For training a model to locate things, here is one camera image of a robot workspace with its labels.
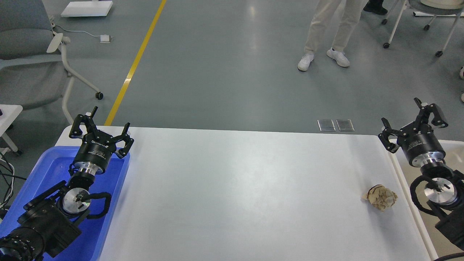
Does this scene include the grey office chair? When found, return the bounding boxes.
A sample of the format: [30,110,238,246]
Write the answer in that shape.
[0,0,103,123]

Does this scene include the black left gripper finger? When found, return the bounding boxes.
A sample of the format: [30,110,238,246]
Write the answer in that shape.
[108,123,134,159]
[69,106,99,139]

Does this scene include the blue plastic bin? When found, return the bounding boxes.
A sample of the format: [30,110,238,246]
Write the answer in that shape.
[0,146,131,261]

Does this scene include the metal floor plate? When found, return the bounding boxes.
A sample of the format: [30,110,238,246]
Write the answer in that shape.
[336,119,355,132]
[318,119,336,132]

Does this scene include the left metal floor plate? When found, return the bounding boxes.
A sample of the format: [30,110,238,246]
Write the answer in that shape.
[318,119,336,132]

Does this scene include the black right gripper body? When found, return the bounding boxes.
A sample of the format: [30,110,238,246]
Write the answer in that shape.
[397,125,446,167]

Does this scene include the white side table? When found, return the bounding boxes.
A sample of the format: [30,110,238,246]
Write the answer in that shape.
[0,104,23,156]

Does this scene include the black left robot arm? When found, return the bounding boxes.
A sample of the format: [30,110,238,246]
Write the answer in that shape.
[1,106,134,261]

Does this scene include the person in black shoes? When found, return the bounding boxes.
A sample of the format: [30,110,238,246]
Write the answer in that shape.
[363,0,388,16]

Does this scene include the black cables at left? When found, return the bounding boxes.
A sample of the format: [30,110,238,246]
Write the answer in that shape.
[0,148,26,218]

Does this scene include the person in beige trousers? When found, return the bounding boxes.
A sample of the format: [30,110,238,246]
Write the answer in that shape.
[298,0,368,72]

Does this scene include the white flat floor base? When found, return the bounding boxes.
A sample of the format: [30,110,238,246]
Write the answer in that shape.
[60,0,113,17]

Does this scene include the right metal floor plate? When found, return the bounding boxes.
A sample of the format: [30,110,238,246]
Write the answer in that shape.
[336,119,355,132]

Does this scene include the brown paper ball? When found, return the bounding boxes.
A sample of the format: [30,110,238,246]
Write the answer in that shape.
[362,185,398,212]

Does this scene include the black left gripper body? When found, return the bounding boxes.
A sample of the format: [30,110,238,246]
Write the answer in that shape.
[73,133,116,175]

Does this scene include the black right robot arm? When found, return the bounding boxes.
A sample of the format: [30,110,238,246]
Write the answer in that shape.
[378,98,464,249]

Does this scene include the white power adapter with cable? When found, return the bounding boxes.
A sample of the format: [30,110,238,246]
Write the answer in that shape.
[51,22,112,43]

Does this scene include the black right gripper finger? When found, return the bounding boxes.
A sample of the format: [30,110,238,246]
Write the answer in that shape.
[413,98,449,128]
[378,118,401,153]

